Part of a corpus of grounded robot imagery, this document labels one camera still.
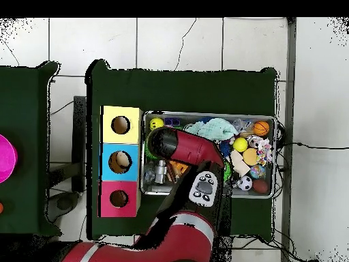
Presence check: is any mint green waffle cloth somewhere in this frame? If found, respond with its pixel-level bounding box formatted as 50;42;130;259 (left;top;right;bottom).
185;117;239;142

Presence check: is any pink round disc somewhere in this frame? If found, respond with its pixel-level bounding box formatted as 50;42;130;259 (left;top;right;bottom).
0;134;19;184

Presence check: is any wooden box with three holes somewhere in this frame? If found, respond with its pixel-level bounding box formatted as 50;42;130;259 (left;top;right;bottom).
98;105;142;218

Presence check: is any clear shallow mesh bin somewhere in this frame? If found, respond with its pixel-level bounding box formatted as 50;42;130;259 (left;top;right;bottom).
141;111;279;200

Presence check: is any orange toy building block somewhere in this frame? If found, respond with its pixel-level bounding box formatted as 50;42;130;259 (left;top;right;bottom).
170;160;189;176

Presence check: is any yellow smiley ball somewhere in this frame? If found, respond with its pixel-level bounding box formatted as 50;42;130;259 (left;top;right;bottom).
149;117;164;131

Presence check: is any dark green table cloth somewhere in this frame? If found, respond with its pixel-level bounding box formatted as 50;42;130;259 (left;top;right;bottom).
85;59;279;241

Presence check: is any plain wooden block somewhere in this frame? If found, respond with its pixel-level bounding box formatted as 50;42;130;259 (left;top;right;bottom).
228;150;252;178

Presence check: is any small black white soccer ball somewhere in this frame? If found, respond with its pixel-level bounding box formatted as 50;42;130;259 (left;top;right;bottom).
237;175;254;192

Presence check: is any small globe print ball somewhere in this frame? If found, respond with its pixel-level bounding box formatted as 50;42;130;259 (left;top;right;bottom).
249;163;267;179

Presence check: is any small orange basketball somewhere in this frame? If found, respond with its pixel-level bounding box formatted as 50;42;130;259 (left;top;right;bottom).
253;120;271;137

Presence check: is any black stand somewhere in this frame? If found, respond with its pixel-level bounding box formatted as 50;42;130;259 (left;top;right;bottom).
72;96;87;193

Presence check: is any small brown football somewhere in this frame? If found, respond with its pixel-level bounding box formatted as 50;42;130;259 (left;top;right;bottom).
253;178;269;194

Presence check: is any grey vertical pole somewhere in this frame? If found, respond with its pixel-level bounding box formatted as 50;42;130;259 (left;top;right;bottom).
280;17;298;262

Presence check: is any dark green side table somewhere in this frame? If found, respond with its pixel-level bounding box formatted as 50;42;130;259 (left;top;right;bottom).
0;61;61;237

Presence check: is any black cable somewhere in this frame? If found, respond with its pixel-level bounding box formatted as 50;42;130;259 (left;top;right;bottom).
283;141;349;151

